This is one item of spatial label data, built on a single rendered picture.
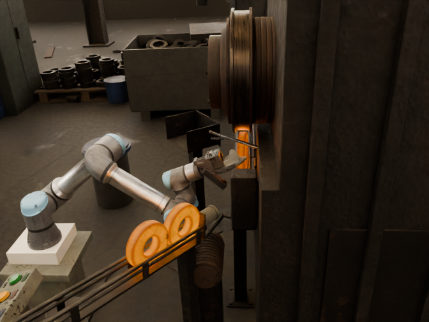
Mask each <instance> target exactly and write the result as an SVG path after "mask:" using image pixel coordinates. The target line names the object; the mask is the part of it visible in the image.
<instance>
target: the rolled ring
mask: <svg viewBox="0 0 429 322"><path fill-rule="evenodd" d="M238 139H239V140H241V141H244V142H248V133H247V132H240V133H239V135H238ZM237 154H238V155H239V156H240V157H243V156H244V157H246V160H245V161H244V162H243V163H242V164H240V165H239V166H237V169H247V165H248V146H246V145H244V144H240V143H237Z"/></svg>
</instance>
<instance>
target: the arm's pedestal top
mask: <svg viewBox="0 0 429 322"><path fill-rule="evenodd" d="M92 239H93V233H92V231H77V235H76V237H75V238H74V240H73V241H72V243H71V245H70V247H69V248H68V250H67V251H66V254H65V255H64V257H63V258H62V260H61V262H60V264H59V265H57V264H9V262H7V264H6V265H5V267H4V268H3V269H2V270H1V272H0V279H1V281H6V280H7V278H8V277H9V276H10V275H13V274H15V273H19V272H23V271H26V270H29V269H32V268H37V270H38V271H39V272H40V273H41V275H42V276H43V279H42V282H70V281H71V279H72V277H73V275H74V273H75V271H76V269H77V267H78V265H79V263H80V262H81V260H82V258H83V256H84V254H85V252H86V250H87V248H88V246H89V244H90V243H91V240H92Z"/></svg>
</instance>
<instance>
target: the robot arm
mask: <svg viewBox="0 0 429 322"><path fill-rule="evenodd" d="M125 151H126V146H125V143H124V141H123V140H122V138H120V136H118V135H116V134H107V135H104V136H103V137H102V138H101V139H100V140H99V141H97V142H96V143H94V144H93V145H92V146H91V147H89V148H88V149H87V151H86V153H85V155H84V158H83V159H82V160H81V161H80V162H79V163H78V164H77V165H75V166H74V167H73V168H72V169H70V170H69V171H68V172H67V173H66V174H65V175H64V176H63V177H58V178H56V179H54V180H53V181H51V182H50V183H49V184H48V185H47V186H46V187H45V188H44V189H43V190H41V191H36V192H32V194H28V195H26V196H25V197H24V198H23V199H22V200H21V203H20V207H21V212H22V214H23V216H24V220H25V223H26V226H27V230H28V232H27V244H28V247H29V248H30V249H32V250H45V249H49V248H51V247H53V246H55V245H57V244H58V243H59V242H60V241H61V239H62V234H61V231H60V229H59V228H58V227H57V226H56V224H55V223H54V219H53V216H52V214H53V213H54V212H55V211H56V210H58V209H59V208H60V207H61V206H62V205H63V204H64V203H65V202H67V201H68V200H69V199H70V198H72V197H73V195H74V193H75V190H76V189H78V188H79V187H80V186H81V185H82V184H83V183H85V182H86V181H87V180H88V179H89V178H91V177H92V176H94V177H95V178H96V179H97V180H99V181H100V182H102V183H109V184H111V185H112V186H114V187H116V188H117V189H119V190H120V191H122V192H124V193H125V194H128V195H129V196H131V197H132V198H134V199H136V200H138V201H139V202H141V203H142V204H145V205H146V206H148V207H149V208H151V209H152V210H154V211H156V212H158V213H159V214H161V215H163V216H164V218H163V219H164V221H165V219H166V217H167V215H168V214H169V212H170V211H171V209H173V207H175V206H176V205H177V204H179V203H189V204H192V205H194V206H195V207H197V206H198V205H199V202H198V200H197V196H196V195H195V194H194V191H193V189H192V187H191V185H190V182H192V181H196V180H199V179H200V178H203V177H204V176H205V177H207V178H208V179H209V180H211V181H212V182H213V183H214V184H216V185H217V186H219V187H220V188H221V189H222V190H224V189H225V188H226V187H227V181H226V180H225V179H223V178H222V177H221V176H220V175H219V174H221V173H225V172H228V171H230V170H232V169H234V168H236V167H237V166H239V165H240V164H242V163H243V162H244V161H245V160H246V157H244V156H243V157H240V156H239V155H238V154H237V153H236V151H235V150H234V149H231V150H230V151H229V156H226V157H225V159H223V154H222V152H221V151H220V149H219V148H217V149H214V150H211V151H208V152H207V154H205V155H204V157H200V158H197V157H196V158H194V161H193V163H190V164H187V165H184V166H181V167H178V168H175V169H171V170H169V171H167V172H165V173H163V176H162V180H163V184H164V186H165V187H166V188H167V189H170V188H172V189H173V191H174V193H175V195H176V198H175V199H174V200H173V199H171V198H169V197H167V196H166V195H164V194H163V193H161V192H159V191H157V190H156V189H154V188H153V187H150V186H149V185H147V184H146V183H144V182H143V181H140V180H139V179H137V178H136V177H134V176H132V175H131V174H129V173H127V172H126V171H124V170H122V169H120V168H119V167H118V166H117V163H116V161H117V160H119V159H120V158H121V157H122V156H123V155H124V153H125Z"/></svg>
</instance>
